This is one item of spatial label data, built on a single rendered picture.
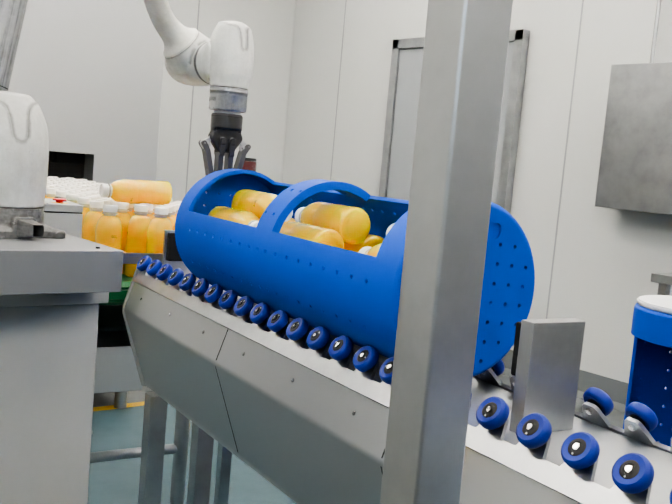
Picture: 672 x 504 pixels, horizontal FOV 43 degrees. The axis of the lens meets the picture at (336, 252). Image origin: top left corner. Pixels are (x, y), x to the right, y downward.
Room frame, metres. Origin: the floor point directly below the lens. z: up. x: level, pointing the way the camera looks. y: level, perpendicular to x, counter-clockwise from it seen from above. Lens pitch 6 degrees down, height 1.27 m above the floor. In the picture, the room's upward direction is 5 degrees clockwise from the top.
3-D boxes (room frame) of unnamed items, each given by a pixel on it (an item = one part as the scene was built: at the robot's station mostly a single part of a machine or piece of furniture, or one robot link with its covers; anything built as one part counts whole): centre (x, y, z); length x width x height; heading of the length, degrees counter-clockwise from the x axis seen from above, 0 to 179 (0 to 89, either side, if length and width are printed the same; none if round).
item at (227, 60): (2.06, 0.29, 1.50); 0.13 x 0.11 x 0.16; 42
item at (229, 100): (2.05, 0.29, 1.39); 0.09 x 0.09 x 0.06
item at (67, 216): (2.31, 0.77, 1.05); 0.20 x 0.10 x 0.10; 32
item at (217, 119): (2.05, 0.29, 1.32); 0.08 x 0.07 x 0.09; 122
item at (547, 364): (1.17, -0.30, 1.00); 0.10 x 0.04 x 0.15; 122
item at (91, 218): (2.41, 0.68, 0.99); 0.07 x 0.07 x 0.19
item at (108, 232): (2.31, 0.62, 0.99); 0.07 x 0.07 x 0.19
